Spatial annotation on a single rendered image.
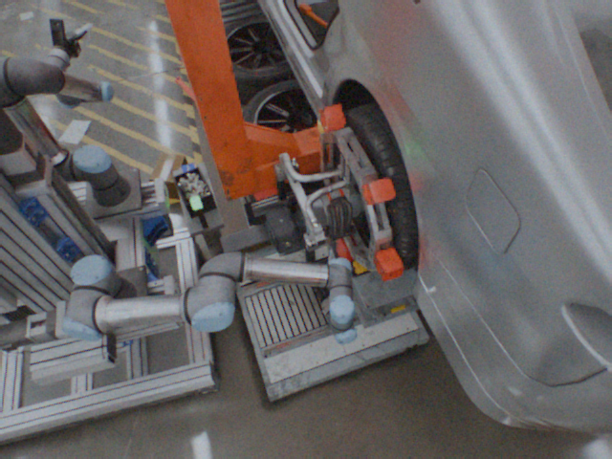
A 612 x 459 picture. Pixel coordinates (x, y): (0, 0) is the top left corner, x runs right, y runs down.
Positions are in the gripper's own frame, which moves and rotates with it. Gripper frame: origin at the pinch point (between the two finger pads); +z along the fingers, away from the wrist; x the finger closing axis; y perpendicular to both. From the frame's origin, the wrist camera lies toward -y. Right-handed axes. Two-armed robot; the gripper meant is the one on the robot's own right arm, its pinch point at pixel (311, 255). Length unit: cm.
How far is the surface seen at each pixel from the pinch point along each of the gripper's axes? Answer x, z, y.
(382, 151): -29.7, 9.8, 33.7
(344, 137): -22.9, 25.0, 28.5
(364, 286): -29, 8, -60
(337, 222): -9.6, -1.1, 18.3
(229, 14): -24, 255, -58
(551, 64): -41, -28, 91
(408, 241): -30.6, -14.0, 13.1
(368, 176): -23.3, 5.5, 28.7
